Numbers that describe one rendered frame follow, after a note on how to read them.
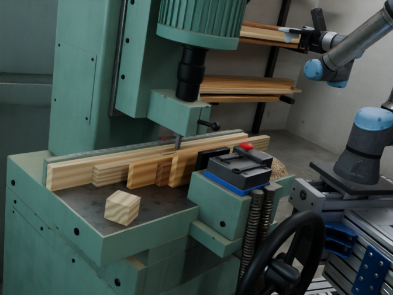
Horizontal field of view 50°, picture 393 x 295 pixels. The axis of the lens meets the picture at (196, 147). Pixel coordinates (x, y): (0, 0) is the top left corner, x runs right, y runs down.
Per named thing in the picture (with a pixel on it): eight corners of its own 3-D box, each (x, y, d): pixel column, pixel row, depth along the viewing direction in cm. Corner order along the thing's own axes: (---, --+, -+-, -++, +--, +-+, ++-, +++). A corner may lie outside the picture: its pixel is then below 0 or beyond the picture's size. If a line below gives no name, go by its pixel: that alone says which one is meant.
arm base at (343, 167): (357, 165, 155) (365, 140, 151) (388, 184, 142) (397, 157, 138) (324, 165, 148) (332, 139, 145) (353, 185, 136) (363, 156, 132)
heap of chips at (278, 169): (272, 180, 105) (276, 166, 104) (230, 158, 114) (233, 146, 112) (292, 174, 111) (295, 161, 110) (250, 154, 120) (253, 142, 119)
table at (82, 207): (132, 302, 65) (137, 270, 63) (38, 211, 83) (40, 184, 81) (321, 211, 108) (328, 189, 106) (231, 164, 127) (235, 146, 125)
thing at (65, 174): (50, 192, 80) (52, 167, 78) (45, 187, 81) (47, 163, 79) (244, 150, 122) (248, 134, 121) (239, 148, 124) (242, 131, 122)
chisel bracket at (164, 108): (183, 144, 92) (190, 107, 90) (143, 123, 101) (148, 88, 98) (206, 140, 98) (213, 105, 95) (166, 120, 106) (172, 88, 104)
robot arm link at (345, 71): (316, 83, 163) (324, 54, 159) (333, 83, 169) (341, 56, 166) (333, 88, 157) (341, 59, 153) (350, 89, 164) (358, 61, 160)
